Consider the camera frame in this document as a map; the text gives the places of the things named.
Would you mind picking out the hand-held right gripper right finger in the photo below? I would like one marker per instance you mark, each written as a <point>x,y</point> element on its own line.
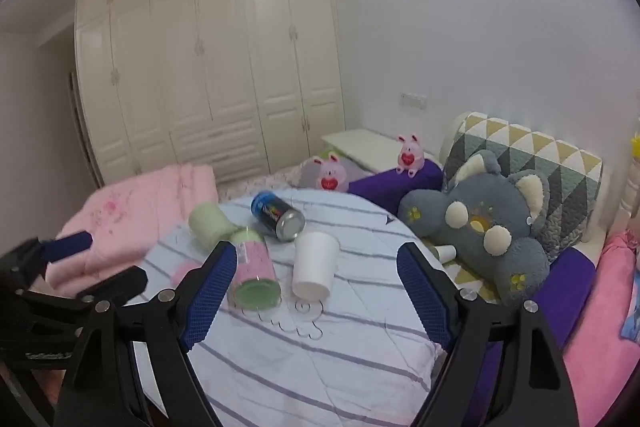
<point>425,297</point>

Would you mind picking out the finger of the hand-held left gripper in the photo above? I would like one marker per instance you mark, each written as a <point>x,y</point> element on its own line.
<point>65,248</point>
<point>122,282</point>

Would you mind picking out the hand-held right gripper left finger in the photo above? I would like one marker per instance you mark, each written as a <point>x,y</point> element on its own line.
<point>212,292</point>

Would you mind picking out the white paper cup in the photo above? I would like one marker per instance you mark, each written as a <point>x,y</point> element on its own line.
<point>314,267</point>

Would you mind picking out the pink and green clear cup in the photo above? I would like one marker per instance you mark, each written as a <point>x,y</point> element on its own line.
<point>255,279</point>

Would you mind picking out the small white cup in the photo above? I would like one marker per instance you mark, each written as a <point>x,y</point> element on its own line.
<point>445,253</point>

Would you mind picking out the light green cup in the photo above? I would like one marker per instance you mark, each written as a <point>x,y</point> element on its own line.
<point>207,222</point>

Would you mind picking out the pink floral blanket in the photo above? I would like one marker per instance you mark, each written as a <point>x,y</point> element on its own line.
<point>130,202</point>

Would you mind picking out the white striped quilt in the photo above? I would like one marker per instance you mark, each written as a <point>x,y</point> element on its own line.
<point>350,332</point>

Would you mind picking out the grey plush animal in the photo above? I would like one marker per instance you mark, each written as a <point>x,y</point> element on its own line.
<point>475,217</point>

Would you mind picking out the blue drink can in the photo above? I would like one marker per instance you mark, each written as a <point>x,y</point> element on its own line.
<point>275,213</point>

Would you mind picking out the floral bed sheet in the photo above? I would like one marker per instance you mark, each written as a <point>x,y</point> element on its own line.
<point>250,187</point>

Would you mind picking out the purple pillow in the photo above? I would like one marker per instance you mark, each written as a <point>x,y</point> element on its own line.
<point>390,187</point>

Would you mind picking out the purple bed sheet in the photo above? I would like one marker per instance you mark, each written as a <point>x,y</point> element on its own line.
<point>565,292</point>

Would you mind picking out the pink pig plush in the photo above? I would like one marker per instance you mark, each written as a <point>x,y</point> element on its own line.
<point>410,157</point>
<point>332,174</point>

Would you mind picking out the white nightstand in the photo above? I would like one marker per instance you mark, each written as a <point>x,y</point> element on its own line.
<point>360,144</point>

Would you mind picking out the pink fleece blanket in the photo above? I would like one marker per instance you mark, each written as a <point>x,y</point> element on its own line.
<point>600,347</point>

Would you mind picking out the triangle pattern cushion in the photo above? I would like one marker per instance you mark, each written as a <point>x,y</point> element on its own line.
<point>565,167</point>

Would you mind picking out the cream wardrobe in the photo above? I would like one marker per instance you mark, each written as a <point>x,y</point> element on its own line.
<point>210,72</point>

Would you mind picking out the white bed headboard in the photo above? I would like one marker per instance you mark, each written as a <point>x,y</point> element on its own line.
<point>631,187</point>

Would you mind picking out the wall socket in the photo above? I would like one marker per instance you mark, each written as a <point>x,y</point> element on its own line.
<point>414,100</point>

